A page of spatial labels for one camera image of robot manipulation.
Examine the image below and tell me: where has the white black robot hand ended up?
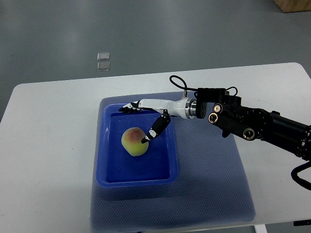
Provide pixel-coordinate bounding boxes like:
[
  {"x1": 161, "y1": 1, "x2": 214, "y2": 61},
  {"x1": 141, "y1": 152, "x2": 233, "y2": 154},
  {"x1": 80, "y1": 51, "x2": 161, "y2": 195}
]
[{"x1": 119, "y1": 97, "x2": 196, "y2": 144}]

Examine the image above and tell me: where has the green red peach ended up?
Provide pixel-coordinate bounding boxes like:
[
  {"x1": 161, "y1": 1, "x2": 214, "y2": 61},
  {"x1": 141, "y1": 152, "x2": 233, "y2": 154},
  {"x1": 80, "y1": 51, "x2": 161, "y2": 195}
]
[{"x1": 121, "y1": 127, "x2": 149, "y2": 157}]

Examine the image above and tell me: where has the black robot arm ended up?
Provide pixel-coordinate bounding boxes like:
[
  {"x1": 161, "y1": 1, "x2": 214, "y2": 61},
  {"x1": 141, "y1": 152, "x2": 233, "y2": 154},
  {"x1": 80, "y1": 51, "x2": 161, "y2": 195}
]
[{"x1": 194, "y1": 88, "x2": 311, "y2": 161}]

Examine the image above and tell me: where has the upper floor socket plate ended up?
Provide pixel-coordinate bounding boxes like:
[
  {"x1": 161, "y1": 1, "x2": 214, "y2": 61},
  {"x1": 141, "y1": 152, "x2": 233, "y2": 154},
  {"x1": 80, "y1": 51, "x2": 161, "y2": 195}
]
[{"x1": 97, "y1": 52, "x2": 110, "y2": 61}]

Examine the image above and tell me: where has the blue plastic tray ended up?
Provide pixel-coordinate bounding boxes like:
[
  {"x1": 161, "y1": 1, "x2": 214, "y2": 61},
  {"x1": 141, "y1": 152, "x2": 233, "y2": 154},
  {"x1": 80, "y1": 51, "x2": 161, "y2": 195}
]
[{"x1": 95, "y1": 103, "x2": 178, "y2": 188}]

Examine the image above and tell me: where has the blue textured mat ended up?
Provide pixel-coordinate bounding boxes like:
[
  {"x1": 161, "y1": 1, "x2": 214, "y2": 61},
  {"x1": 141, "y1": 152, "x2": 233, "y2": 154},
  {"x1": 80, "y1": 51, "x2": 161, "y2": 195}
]
[{"x1": 90, "y1": 92, "x2": 256, "y2": 233}]

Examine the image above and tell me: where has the white table leg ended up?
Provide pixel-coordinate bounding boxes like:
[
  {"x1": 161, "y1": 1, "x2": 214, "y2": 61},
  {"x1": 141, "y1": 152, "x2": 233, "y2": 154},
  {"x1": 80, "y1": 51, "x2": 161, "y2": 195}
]
[{"x1": 254, "y1": 224, "x2": 267, "y2": 233}]

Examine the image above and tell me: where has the wooden box corner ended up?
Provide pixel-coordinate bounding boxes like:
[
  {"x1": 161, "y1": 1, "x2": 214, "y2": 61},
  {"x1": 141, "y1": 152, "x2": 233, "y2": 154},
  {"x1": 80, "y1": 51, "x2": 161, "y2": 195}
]
[{"x1": 274, "y1": 0, "x2": 311, "y2": 13}]

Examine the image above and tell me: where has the black cable loop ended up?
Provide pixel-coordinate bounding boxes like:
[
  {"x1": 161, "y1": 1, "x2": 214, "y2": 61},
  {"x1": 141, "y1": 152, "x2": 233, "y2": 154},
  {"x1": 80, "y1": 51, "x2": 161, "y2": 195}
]
[{"x1": 169, "y1": 75, "x2": 199, "y2": 98}]

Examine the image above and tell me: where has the black table bracket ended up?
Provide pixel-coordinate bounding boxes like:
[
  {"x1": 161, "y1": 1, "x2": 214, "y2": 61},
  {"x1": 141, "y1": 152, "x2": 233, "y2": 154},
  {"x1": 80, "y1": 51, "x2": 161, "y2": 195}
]
[{"x1": 293, "y1": 219, "x2": 311, "y2": 226}]

